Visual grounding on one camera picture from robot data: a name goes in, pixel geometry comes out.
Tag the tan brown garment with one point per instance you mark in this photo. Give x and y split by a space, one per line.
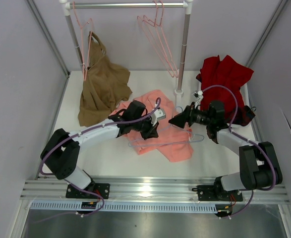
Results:
106 85

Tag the white laundry basket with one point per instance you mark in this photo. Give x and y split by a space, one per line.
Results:
243 91

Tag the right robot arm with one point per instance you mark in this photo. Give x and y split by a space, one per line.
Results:
259 168

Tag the left black mount plate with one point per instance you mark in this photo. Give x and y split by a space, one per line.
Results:
102 189

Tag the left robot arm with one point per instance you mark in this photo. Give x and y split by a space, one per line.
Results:
61 152

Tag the white slotted cable duct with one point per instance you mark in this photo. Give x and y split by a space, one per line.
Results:
127 207

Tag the pink hanger right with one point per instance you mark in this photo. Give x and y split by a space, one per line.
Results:
163 37

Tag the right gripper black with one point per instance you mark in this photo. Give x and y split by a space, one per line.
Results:
187 116

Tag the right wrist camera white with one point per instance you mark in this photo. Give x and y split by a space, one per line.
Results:
198 98

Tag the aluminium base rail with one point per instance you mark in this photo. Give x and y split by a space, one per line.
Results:
143 189

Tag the red garment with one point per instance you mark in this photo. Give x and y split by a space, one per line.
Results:
226 72

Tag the pink hanger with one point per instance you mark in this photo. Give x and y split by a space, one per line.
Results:
86 27
155 42
163 37

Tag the pink hanger middle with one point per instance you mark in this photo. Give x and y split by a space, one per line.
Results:
155 42

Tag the pink skirt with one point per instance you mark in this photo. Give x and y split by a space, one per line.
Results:
173 142

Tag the pink hanger far left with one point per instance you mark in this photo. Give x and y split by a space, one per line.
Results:
86 27

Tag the metal clothes rack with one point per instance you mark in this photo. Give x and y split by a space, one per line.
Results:
186 4

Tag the black mount plate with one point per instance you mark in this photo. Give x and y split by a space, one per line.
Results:
213 193
102 189

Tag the right black mount plate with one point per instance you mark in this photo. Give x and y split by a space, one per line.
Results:
213 193

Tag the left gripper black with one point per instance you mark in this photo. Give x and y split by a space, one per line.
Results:
151 132

